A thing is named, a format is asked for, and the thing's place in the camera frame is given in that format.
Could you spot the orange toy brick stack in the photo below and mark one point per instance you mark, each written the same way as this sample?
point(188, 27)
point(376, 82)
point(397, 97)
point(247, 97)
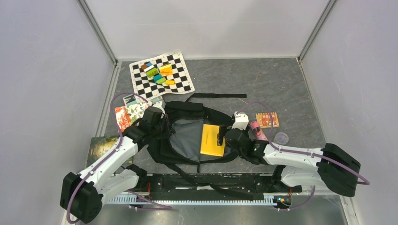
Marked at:
point(166, 69)

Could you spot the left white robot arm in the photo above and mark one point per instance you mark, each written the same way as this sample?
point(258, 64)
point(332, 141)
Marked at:
point(84, 193)

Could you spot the light green flat brick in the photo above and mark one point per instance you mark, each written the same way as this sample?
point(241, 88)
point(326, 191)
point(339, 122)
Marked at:
point(161, 80)

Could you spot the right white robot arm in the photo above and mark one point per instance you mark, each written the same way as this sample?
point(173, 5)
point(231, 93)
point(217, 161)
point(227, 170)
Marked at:
point(329, 167)

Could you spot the black and white chess mat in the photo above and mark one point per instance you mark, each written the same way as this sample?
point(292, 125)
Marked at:
point(146, 87)

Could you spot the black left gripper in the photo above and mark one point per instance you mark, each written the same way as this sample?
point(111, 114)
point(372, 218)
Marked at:
point(160, 119)

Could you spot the yellow small toy brick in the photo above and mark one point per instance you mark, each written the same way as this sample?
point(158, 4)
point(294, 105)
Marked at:
point(170, 82)

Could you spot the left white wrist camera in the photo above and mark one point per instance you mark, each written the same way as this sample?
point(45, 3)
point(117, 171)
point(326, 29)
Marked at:
point(160, 105)

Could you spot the dark green forest book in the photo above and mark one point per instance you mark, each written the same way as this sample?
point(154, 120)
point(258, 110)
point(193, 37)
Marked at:
point(99, 146)

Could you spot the yellow book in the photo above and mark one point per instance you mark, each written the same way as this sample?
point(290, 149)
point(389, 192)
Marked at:
point(209, 141)

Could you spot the orange treehouse story book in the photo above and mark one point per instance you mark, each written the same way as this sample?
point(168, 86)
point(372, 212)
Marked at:
point(127, 115)

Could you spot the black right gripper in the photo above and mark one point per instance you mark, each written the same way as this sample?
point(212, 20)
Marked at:
point(222, 130)

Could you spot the black student backpack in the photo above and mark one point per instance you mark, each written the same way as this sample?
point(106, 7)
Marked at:
point(180, 139)

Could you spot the green toy brick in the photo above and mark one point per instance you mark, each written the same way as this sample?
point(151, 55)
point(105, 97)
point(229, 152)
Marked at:
point(152, 72)

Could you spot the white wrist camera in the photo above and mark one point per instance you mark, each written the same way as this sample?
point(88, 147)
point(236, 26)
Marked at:
point(160, 105)
point(240, 121)

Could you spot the teal toy brick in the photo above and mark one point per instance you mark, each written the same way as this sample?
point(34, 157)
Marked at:
point(157, 77)

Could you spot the pink water bottle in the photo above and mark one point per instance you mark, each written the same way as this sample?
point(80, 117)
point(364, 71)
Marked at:
point(257, 131)

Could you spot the teal paperback book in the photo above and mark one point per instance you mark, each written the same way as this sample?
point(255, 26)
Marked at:
point(130, 100)

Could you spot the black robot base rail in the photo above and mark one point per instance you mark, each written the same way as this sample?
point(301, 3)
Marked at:
point(233, 186)

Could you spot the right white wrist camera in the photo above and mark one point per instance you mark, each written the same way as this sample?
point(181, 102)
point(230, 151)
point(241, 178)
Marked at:
point(240, 121)

